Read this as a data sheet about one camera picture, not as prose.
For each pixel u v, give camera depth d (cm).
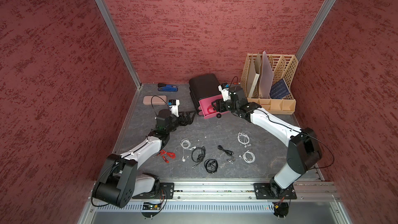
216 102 77
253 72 87
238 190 76
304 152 45
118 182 42
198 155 85
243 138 92
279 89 103
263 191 74
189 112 76
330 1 77
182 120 75
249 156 85
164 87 117
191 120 76
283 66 103
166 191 75
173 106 76
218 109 76
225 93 76
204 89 111
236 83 123
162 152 85
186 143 90
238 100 66
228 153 85
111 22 85
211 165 82
